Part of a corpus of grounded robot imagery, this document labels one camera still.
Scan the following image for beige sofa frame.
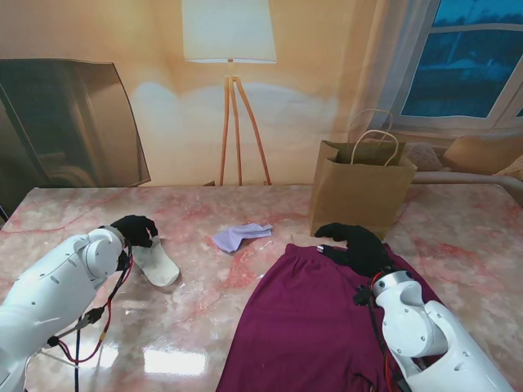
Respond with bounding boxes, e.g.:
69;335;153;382
410;170;523;195

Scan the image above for kraft paper bag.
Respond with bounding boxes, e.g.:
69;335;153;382
309;109;418;241

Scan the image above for dark framed mirror panel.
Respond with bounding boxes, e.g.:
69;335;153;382
0;58;151;189

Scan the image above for cream white sock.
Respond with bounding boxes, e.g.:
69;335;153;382
133;236;181;287

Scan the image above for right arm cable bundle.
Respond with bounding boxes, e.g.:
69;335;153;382
367;304;405;392

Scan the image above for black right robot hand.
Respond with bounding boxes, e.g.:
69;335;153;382
313;222;396;279

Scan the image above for lavender sock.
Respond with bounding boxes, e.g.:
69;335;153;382
212;222;275;256

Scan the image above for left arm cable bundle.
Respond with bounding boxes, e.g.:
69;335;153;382
24;240;136;392

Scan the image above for white framed window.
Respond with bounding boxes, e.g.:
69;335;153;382
398;0;523;122

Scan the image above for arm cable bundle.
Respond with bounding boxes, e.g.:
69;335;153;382
367;304;405;392
24;240;136;392

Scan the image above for white shade tripod floor lamp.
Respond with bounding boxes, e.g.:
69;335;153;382
181;0;278;187

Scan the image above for smooth beige cushion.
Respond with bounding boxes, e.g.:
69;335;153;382
443;134;523;175

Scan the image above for sheer beige curtain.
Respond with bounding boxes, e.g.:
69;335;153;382
333;0;442;136

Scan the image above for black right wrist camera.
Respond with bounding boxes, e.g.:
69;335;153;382
353;285;375;305

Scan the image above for knitted beige pillow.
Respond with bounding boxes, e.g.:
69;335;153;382
402;142;446;172

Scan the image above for maroon shorts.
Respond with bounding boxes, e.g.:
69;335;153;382
215;242;450;392

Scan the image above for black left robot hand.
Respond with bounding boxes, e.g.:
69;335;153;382
110;215;160;249

